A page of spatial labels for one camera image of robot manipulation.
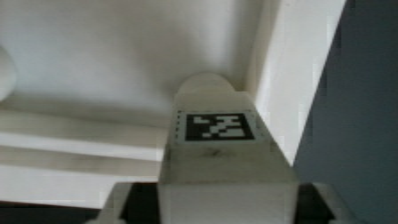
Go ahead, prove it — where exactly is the white square tabletop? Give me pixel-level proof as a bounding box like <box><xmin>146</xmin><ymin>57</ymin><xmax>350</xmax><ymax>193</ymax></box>
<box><xmin>0</xmin><ymin>0</ymin><xmax>349</xmax><ymax>208</ymax></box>

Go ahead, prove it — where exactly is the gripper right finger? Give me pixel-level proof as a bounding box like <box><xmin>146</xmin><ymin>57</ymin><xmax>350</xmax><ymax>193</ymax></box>
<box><xmin>315</xmin><ymin>183</ymin><xmax>363</xmax><ymax>224</ymax></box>

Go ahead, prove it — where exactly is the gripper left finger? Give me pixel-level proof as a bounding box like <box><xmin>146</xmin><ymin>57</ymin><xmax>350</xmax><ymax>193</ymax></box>
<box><xmin>86</xmin><ymin>183</ymin><xmax>134</xmax><ymax>224</ymax></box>

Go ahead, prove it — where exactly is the white table leg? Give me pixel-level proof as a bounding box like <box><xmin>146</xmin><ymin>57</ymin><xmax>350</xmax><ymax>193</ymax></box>
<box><xmin>158</xmin><ymin>73</ymin><xmax>299</xmax><ymax>224</ymax></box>

